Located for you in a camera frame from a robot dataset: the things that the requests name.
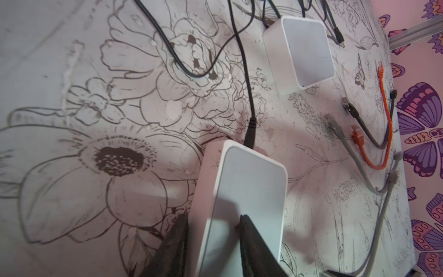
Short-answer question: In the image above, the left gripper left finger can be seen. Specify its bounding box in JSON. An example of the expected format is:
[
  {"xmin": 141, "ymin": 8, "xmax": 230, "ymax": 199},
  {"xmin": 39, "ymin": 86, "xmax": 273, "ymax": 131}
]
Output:
[{"xmin": 140, "ymin": 214, "xmax": 189, "ymax": 277}]

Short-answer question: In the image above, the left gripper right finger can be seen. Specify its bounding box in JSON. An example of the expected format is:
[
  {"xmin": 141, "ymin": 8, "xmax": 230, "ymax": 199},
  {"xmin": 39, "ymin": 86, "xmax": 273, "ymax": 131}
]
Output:
[{"xmin": 235, "ymin": 215, "xmax": 287, "ymax": 277}]

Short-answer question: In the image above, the black power cable with plug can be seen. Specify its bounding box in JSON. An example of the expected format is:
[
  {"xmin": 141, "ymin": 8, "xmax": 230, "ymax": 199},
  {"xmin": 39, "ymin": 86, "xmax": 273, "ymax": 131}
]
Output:
[{"xmin": 133, "ymin": 0, "xmax": 258, "ymax": 150}]

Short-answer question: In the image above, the grey ethernet cable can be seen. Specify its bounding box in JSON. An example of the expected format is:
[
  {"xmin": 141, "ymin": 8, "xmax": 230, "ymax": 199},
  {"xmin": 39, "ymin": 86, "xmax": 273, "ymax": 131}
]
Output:
[
  {"xmin": 320, "ymin": 171, "xmax": 399, "ymax": 277},
  {"xmin": 323, "ymin": 113, "xmax": 404, "ymax": 195}
]

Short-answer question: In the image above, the red ethernet cable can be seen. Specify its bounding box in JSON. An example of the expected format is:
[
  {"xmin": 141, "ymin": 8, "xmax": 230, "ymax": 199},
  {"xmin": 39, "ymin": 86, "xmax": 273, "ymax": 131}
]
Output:
[{"xmin": 351, "ymin": 63, "xmax": 394, "ymax": 170}]

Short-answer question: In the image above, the black ethernet cable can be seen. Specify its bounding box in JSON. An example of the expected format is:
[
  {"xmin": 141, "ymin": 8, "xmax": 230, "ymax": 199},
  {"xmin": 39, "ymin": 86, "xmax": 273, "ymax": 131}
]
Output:
[{"xmin": 340, "ymin": 89, "xmax": 398, "ymax": 150}]

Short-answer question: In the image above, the black adapter cable tangled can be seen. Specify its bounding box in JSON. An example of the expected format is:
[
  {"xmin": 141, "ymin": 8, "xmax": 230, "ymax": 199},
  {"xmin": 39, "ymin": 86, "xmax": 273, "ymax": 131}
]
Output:
[{"xmin": 261, "ymin": 0, "xmax": 344, "ymax": 47}]

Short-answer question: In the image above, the aluminium frame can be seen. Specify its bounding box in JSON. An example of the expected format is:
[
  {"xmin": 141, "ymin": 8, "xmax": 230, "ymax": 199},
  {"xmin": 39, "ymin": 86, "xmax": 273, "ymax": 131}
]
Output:
[{"xmin": 389, "ymin": 15, "xmax": 443, "ymax": 51}]

